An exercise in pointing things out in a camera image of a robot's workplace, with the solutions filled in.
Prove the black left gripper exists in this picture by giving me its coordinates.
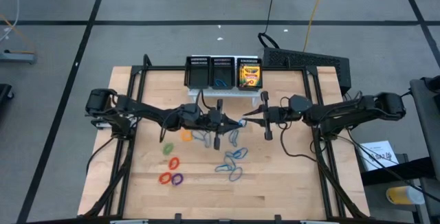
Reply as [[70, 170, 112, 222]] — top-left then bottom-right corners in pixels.
[[206, 99, 244, 150]]

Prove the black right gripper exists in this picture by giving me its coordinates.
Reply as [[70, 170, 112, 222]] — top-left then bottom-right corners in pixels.
[[243, 91, 294, 142]]

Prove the yellow crayon box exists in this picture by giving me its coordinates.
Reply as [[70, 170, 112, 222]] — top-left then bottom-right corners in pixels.
[[238, 65, 261, 89]]

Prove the grey side desk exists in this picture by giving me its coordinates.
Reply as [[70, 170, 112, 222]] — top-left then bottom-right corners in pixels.
[[409, 76, 440, 224]]

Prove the white perforated metal shelf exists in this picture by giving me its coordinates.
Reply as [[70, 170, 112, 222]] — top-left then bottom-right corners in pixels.
[[188, 54, 261, 109]]

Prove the white printed paper sheet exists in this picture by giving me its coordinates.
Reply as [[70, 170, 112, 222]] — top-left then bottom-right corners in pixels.
[[357, 140, 400, 172]]

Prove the black shelf board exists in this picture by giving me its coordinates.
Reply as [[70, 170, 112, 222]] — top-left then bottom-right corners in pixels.
[[360, 157, 440, 187]]

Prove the yellow cylindrical container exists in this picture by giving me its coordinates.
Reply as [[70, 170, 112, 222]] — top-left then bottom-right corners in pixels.
[[385, 185, 426, 206]]

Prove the grey stand foot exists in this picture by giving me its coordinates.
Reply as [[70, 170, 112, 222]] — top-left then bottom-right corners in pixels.
[[0, 49, 36, 65]]

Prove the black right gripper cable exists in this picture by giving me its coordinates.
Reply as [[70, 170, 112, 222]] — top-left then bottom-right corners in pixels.
[[280, 122, 319, 163]]

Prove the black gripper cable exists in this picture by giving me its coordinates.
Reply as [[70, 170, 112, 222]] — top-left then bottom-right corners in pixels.
[[159, 109, 185, 144], [280, 122, 319, 163]]

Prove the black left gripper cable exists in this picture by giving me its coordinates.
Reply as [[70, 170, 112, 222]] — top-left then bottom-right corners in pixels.
[[159, 109, 185, 144]]

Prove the thick black cable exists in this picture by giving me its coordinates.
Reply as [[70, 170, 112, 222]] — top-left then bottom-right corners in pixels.
[[257, 0, 280, 49]]

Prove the purple coil keychain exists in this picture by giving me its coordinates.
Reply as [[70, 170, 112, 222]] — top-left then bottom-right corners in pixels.
[[170, 170, 184, 186]]

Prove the black aluminium table frame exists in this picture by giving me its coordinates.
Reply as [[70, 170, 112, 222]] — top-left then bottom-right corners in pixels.
[[80, 54, 371, 220]]

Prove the yellow cable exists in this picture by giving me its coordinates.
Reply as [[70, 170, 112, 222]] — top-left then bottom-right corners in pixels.
[[302, 0, 327, 52]]

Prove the black base cable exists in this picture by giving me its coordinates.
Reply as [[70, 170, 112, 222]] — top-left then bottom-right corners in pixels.
[[338, 135, 440, 203], [85, 136, 118, 175]]

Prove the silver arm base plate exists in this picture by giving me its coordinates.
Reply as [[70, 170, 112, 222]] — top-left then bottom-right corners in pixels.
[[91, 120, 116, 129]]

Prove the orange cable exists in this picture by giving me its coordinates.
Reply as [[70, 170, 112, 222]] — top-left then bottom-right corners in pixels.
[[0, 13, 37, 54]]

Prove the white cable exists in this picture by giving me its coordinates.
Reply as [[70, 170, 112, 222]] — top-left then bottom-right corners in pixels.
[[0, 0, 21, 43]]

